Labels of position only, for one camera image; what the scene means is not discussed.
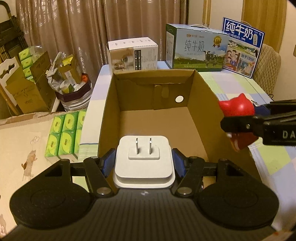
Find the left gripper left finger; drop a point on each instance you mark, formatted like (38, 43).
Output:
(97, 170)

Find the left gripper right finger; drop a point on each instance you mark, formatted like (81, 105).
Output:
(188, 171)

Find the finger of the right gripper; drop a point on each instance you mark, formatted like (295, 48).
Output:
(243, 124)
(274, 107)

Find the red pig toy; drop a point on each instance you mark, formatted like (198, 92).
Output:
(237, 112)

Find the white power adapter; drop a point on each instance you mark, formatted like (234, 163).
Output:
(144, 162)

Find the quilted beige chair cover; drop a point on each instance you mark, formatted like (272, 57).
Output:
(267, 68)

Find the green tissue packs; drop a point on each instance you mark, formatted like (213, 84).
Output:
(64, 137)

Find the brown cardboard box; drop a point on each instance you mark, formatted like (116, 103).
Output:
(176, 104)

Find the dark blue milk carton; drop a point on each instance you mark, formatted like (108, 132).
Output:
(243, 48)

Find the bin with trash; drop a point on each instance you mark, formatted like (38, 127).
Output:
(72, 87)

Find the light blue milk carton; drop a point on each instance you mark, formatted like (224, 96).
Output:
(195, 47)

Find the yellow wooden door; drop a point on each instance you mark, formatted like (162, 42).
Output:
(268, 16)

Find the white appliance box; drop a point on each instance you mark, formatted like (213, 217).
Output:
(132, 54)

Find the brown curtain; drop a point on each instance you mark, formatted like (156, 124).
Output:
(83, 28)

